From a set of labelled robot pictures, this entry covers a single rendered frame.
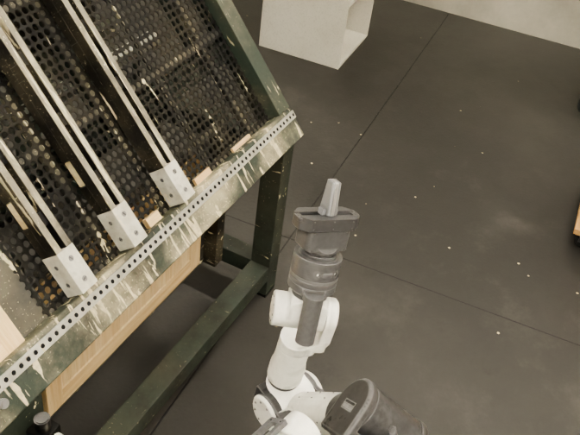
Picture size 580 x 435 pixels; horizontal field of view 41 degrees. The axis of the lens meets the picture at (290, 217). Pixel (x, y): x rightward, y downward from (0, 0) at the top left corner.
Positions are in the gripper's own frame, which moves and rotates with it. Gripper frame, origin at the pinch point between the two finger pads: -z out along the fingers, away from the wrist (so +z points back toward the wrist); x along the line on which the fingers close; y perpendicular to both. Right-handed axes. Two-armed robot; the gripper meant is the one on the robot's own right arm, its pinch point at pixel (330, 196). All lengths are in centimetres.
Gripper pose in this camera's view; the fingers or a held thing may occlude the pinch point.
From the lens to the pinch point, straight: 135.4
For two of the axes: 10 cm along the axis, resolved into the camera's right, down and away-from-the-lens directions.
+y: -4.4, -4.2, 7.9
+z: -1.8, 9.1, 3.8
